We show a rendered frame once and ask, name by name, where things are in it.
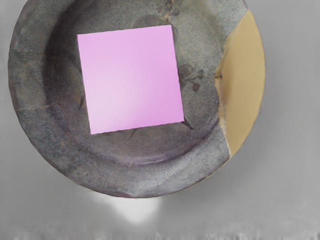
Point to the pink block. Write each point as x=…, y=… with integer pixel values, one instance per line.
x=130, y=80

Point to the grey and tan ceramic plate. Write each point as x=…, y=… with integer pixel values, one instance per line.
x=50, y=140

